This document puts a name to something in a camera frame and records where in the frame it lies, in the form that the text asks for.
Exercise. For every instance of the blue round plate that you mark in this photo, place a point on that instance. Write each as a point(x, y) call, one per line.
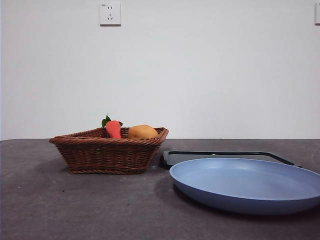
point(240, 180)

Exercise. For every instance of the black flat tray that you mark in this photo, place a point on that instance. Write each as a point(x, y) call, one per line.
point(172, 160)

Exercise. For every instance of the orange carrot with green leaves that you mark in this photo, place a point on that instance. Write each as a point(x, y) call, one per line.
point(114, 130)

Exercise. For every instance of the brown wicker basket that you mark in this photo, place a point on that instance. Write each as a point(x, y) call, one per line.
point(105, 156)

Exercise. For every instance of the white wall socket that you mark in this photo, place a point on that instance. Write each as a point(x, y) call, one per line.
point(110, 14)

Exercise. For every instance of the white wall plate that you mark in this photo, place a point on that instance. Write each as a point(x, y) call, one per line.
point(317, 14)

